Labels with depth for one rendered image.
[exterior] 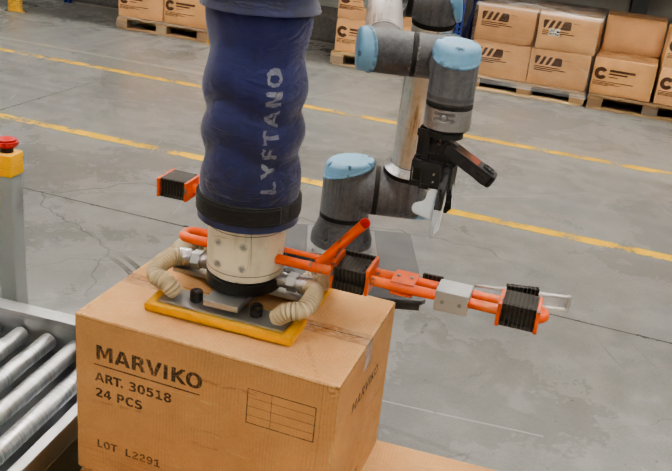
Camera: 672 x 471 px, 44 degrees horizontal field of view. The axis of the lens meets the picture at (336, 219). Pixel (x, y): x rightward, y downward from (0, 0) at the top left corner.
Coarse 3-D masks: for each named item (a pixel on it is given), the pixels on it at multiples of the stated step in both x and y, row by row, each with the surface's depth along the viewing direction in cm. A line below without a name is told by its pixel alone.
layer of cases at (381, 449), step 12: (384, 444) 210; (372, 456) 205; (384, 456) 206; (396, 456) 206; (408, 456) 206; (420, 456) 207; (432, 456) 207; (84, 468) 191; (372, 468) 201; (384, 468) 201; (396, 468) 202; (408, 468) 202; (420, 468) 203; (432, 468) 203; (444, 468) 204; (456, 468) 204; (468, 468) 204; (480, 468) 205
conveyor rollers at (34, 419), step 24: (24, 336) 242; (48, 336) 241; (0, 360) 233; (24, 360) 229; (48, 360) 230; (72, 360) 235; (0, 384) 219; (24, 384) 218; (72, 384) 221; (0, 408) 208; (48, 408) 211; (24, 432) 201; (0, 456) 193
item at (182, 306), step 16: (192, 288) 180; (144, 304) 179; (160, 304) 179; (176, 304) 178; (192, 304) 179; (256, 304) 177; (192, 320) 177; (208, 320) 175; (224, 320) 175; (240, 320) 175; (256, 320) 175; (304, 320) 179; (256, 336) 173; (272, 336) 172; (288, 336) 172
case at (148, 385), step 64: (128, 320) 176; (320, 320) 184; (384, 320) 187; (128, 384) 178; (192, 384) 172; (256, 384) 167; (320, 384) 162; (128, 448) 185; (192, 448) 178; (256, 448) 172; (320, 448) 167
